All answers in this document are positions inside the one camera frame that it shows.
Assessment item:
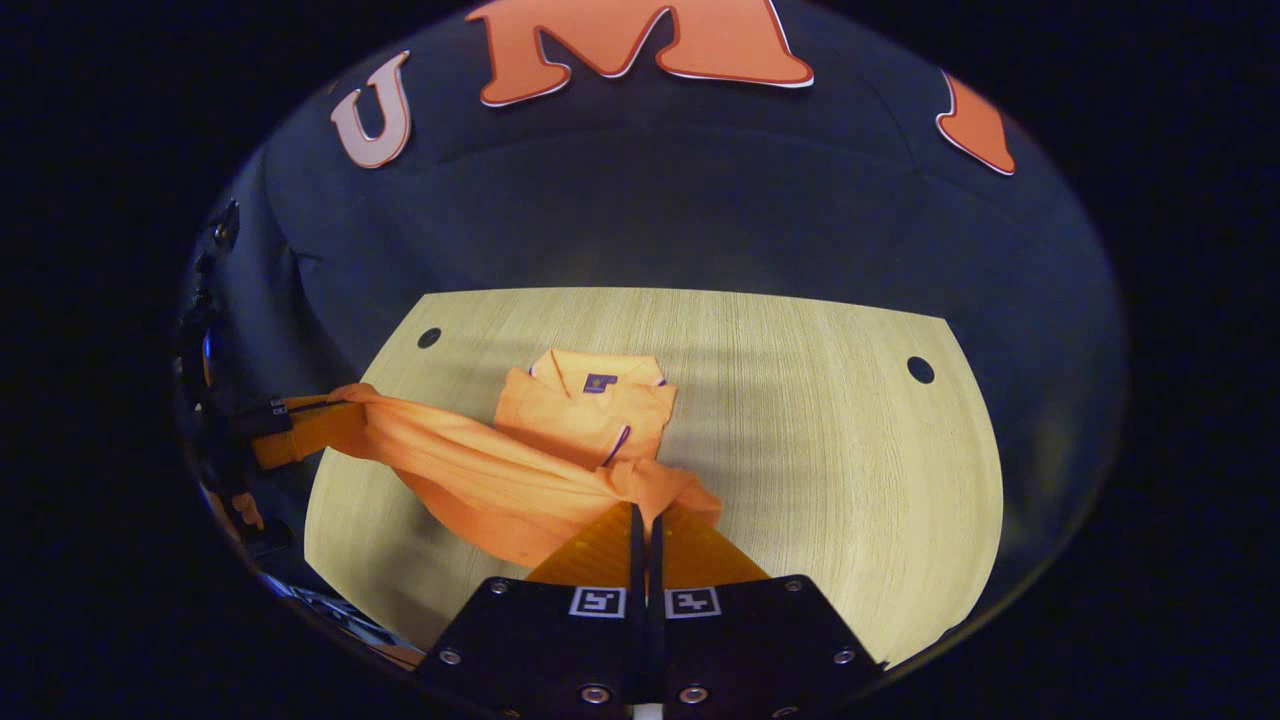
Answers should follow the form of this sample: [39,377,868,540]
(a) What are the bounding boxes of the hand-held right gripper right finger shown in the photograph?
[650,503,886,716]

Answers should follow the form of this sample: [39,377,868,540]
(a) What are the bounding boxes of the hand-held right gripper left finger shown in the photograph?
[415,503,646,716]

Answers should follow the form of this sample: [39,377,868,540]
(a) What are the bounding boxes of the orange polo T-shirt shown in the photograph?
[330,348,724,571]

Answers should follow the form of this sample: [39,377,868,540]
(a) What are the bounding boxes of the black backdrop cloth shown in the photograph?
[175,0,1129,641]

